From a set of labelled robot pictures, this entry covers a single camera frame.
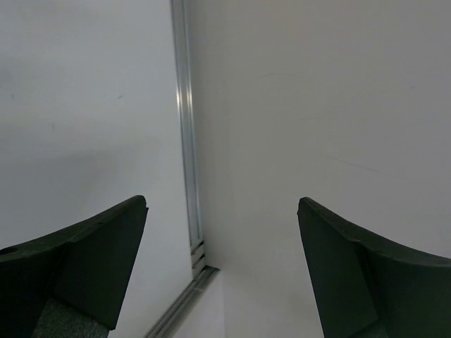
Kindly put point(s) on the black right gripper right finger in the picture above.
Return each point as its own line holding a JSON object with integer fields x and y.
{"x": 368, "y": 286}

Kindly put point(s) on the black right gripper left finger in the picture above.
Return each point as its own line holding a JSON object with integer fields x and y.
{"x": 72, "y": 282}

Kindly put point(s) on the aluminium side rail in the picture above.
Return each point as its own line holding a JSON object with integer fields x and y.
{"x": 202, "y": 274}

